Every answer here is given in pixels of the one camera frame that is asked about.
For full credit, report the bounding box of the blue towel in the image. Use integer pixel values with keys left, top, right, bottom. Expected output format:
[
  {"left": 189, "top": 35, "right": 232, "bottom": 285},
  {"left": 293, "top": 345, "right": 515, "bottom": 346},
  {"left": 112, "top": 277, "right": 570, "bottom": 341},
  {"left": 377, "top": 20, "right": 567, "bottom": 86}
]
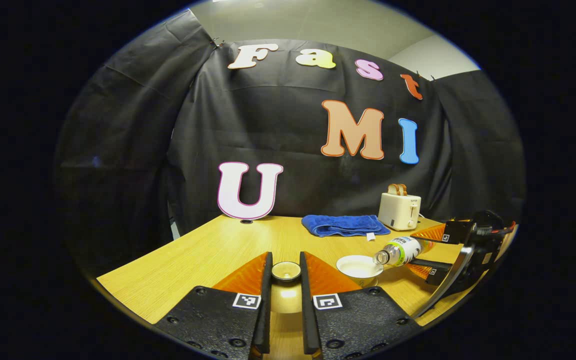
[{"left": 301, "top": 214, "right": 392, "bottom": 238}]

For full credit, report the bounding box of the cream teacup lid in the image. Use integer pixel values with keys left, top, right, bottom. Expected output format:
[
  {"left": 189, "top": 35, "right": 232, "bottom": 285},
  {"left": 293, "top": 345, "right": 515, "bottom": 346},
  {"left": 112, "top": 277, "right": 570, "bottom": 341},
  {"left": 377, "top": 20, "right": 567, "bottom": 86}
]
[{"left": 270, "top": 261, "right": 304, "bottom": 315}]

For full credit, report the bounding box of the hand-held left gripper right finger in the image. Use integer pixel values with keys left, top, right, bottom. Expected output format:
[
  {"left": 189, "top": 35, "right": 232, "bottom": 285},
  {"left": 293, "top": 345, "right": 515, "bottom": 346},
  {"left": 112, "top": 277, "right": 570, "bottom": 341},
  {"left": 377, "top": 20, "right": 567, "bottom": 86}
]
[{"left": 299, "top": 251, "right": 411, "bottom": 360}]

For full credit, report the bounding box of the black backdrop cloth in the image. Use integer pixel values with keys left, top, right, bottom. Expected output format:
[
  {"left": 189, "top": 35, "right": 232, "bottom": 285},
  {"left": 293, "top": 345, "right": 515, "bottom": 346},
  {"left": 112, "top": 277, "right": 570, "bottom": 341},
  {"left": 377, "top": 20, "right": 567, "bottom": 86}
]
[{"left": 54, "top": 10, "right": 526, "bottom": 273}]

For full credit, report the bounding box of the white toaster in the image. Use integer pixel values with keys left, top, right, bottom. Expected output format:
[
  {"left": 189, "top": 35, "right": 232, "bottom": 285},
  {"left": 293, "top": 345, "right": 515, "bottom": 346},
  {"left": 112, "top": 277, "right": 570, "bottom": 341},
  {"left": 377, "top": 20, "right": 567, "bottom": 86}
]
[{"left": 378, "top": 192, "right": 422, "bottom": 232}]

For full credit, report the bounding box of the cream ceramic teacup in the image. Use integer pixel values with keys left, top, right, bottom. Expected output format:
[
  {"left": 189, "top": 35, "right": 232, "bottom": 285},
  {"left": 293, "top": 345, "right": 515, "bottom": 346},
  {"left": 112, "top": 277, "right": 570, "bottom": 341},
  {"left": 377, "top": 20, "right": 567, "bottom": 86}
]
[{"left": 336, "top": 254, "right": 385, "bottom": 289}]

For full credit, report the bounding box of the plastic water bottle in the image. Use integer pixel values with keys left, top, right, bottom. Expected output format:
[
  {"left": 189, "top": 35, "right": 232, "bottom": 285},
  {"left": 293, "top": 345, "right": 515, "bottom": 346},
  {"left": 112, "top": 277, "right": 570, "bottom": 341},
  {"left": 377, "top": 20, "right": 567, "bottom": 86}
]
[{"left": 373, "top": 236, "right": 439, "bottom": 267}]

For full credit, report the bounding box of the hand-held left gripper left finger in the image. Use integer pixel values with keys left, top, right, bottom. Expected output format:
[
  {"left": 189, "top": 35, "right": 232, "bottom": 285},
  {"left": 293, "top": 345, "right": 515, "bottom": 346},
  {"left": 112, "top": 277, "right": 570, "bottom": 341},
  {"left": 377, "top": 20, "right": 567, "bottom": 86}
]
[{"left": 153, "top": 251, "right": 274, "bottom": 360}]

